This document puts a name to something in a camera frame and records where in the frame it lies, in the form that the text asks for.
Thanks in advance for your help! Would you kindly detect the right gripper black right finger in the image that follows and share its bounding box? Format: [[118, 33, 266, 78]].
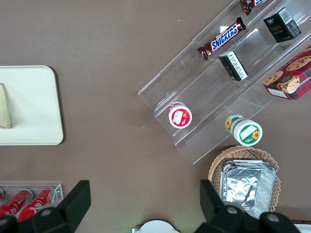
[[194, 179, 302, 233]]

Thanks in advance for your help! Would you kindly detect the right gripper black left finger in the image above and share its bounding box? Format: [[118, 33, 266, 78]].
[[0, 180, 91, 233]]

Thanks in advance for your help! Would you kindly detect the triangular sandwich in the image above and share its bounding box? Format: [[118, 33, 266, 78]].
[[0, 83, 12, 129]]

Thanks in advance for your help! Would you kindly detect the aluminium foil tray stack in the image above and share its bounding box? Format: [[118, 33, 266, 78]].
[[220, 159, 277, 219]]

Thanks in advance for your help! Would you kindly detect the light tan wicker basket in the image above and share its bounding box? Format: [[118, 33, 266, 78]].
[[208, 145, 282, 213]]

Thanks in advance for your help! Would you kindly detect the cream plastic tray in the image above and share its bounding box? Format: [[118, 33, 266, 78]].
[[0, 65, 64, 146]]

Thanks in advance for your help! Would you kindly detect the clear acrylic bottle rack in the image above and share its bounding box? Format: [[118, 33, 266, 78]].
[[0, 183, 63, 219]]

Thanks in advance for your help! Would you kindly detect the red cola bottle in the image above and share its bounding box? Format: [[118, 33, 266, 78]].
[[0, 190, 34, 218], [17, 188, 55, 223]]

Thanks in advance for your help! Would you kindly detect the white rectangular snack bin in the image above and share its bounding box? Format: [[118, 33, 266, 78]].
[[291, 219, 311, 233]]

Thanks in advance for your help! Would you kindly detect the green lid yogurt cup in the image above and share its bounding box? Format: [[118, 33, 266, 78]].
[[225, 114, 263, 147]]

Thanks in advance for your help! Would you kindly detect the red lid yogurt cup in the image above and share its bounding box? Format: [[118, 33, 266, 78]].
[[168, 101, 193, 129]]

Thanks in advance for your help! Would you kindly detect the clear acrylic stepped stand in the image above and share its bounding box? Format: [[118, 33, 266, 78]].
[[138, 0, 311, 165]]

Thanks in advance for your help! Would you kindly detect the small black carton box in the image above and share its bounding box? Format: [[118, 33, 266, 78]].
[[263, 6, 302, 43], [218, 50, 249, 82]]

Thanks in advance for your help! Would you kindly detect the red tartan cookie box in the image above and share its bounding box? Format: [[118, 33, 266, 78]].
[[263, 46, 311, 101]]

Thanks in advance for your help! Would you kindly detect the Snickers chocolate bar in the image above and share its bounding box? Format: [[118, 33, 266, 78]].
[[240, 0, 270, 16], [197, 16, 247, 61]]

